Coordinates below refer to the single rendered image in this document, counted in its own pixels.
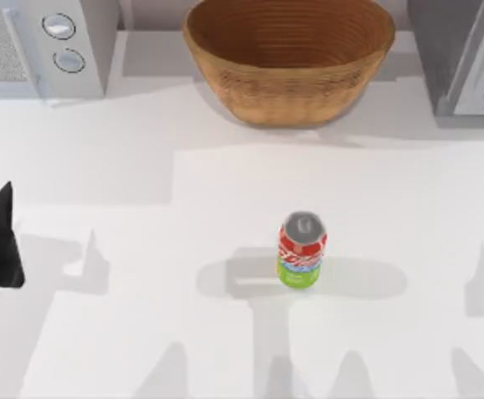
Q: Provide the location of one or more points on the red and green can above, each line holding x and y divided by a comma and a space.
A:
301, 253

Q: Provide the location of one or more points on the brown woven basket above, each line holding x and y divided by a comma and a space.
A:
287, 70

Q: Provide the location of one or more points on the microwave knob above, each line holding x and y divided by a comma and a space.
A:
69, 60
59, 26

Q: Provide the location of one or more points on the pale microwave oven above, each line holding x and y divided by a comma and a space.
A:
38, 50

